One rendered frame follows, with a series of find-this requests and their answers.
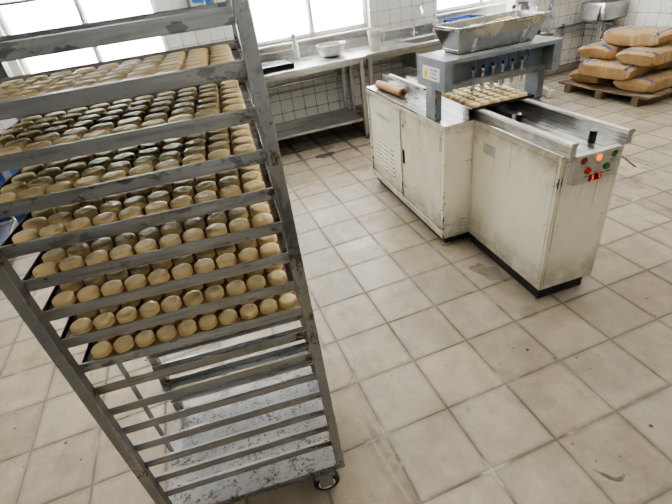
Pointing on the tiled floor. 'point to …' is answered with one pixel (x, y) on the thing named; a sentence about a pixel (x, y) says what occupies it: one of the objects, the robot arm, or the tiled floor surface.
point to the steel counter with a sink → (402, 45)
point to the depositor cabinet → (425, 160)
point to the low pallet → (617, 92)
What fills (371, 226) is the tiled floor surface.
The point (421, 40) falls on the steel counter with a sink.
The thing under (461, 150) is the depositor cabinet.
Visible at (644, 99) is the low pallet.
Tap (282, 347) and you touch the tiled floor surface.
